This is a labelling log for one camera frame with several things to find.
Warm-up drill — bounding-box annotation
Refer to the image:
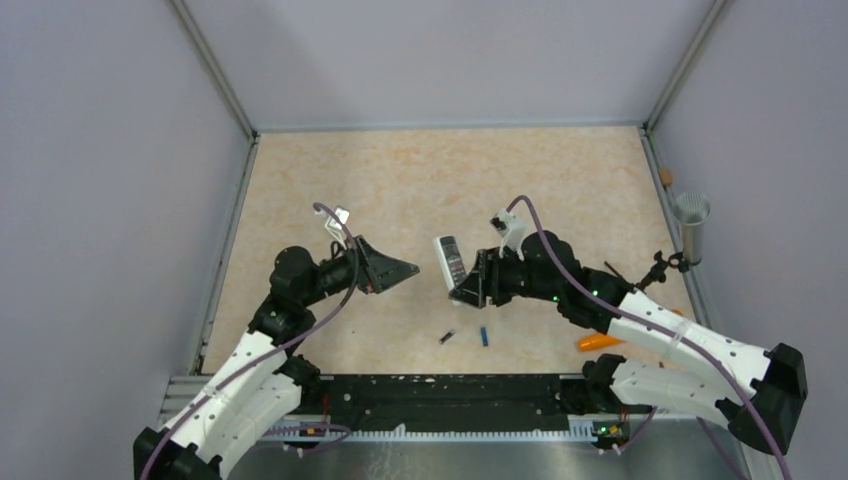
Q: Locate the black clamp mount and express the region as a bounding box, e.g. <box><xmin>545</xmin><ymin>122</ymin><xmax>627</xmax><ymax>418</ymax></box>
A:
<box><xmin>630</xmin><ymin>250</ymin><xmax>693</xmax><ymax>291</ymax></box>

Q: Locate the purple cable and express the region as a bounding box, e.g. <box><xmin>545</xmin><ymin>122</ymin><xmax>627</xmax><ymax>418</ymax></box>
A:
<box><xmin>139</xmin><ymin>201</ymin><xmax>362</xmax><ymax>480</ymax></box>
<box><xmin>504</xmin><ymin>194</ymin><xmax>796</xmax><ymax>480</ymax></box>

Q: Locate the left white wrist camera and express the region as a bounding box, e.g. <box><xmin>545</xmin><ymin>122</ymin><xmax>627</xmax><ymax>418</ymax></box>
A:
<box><xmin>322</xmin><ymin>205</ymin><xmax>350</xmax><ymax>246</ymax></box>

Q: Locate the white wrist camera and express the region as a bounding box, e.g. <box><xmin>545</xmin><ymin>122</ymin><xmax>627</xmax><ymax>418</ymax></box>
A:
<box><xmin>322</xmin><ymin>205</ymin><xmax>350</xmax><ymax>246</ymax></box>
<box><xmin>490</xmin><ymin>209</ymin><xmax>527</xmax><ymax>260</ymax></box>

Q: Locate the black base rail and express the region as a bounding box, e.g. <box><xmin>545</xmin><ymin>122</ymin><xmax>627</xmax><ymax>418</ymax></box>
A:
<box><xmin>293</xmin><ymin>374</ymin><xmax>636</xmax><ymax>433</ymax></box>

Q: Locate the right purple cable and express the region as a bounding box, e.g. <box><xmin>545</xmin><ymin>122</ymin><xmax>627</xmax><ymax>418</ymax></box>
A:
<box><xmin>504</xmin><ymin>194</ymin><xmax>796</xmax><ymax>480</ymax></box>

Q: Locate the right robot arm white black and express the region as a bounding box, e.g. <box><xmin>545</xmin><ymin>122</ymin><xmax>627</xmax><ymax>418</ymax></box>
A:
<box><xmin>449</xmin><ymin>231</ymin><xmax>808</xmax><ymax>456</ymax></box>

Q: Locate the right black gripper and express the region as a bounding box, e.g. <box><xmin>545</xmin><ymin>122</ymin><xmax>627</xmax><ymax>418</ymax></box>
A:
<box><xmin>452</xmin><ymin>244</ymin><xmax>562</xmax><ymax>308</ymax></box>

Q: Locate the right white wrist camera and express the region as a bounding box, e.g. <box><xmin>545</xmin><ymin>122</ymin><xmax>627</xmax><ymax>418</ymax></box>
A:
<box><xmin>490</xmin><ymin>209</ymin><xmax>527</xmax><ymax>260</ymax></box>

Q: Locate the small cork piece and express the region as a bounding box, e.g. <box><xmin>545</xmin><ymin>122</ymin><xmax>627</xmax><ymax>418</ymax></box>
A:
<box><xmin>658</xmin><ymin>168</ymin><xmax>673</xmax><ymax>188</ymax></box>

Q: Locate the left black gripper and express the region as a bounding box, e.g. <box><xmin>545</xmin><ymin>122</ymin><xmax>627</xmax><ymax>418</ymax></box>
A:
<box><xmin>300</xmin><ymin>234</ymin><xmax>419</xmax><ymax>307</ymax></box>

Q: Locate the white remote control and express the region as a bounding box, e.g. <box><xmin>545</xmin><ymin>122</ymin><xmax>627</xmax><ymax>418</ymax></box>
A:
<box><xmin>433</xmin><ymin>235</ymin><xmax>467</xmax><ymax>292</ymax></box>

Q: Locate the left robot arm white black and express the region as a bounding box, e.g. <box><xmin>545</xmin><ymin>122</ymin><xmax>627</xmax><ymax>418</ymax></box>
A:
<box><xmin>133</xmin><ymin>236</ymin><xmax>420</xmax><ymax>479</ymax></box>

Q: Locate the orange carrot toy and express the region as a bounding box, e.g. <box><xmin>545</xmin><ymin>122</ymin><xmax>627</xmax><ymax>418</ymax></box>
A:
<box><xmin>576</xmin><ymin>308</ymin><xmax>689</xmax><ymax>352</ymax></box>

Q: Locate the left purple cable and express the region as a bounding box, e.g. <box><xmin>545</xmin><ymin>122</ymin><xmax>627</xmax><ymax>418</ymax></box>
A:
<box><xmin>139</xmin><ymin>201</ymin><xmax>362</xmax><ymax>480</ymax></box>

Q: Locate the silver metal cylinder cup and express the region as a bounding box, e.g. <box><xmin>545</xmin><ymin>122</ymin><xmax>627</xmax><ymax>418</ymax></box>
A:
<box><xmin>672</xmin><ymin>192</ymin><xmax>711</xmax><ymax>265</ymax></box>

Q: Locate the black battery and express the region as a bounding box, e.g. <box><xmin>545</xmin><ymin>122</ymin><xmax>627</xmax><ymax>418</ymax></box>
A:
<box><xmin>439</xmin><ymin>330</ymin><xmax>455</xmax><ymax>345</ymax></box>

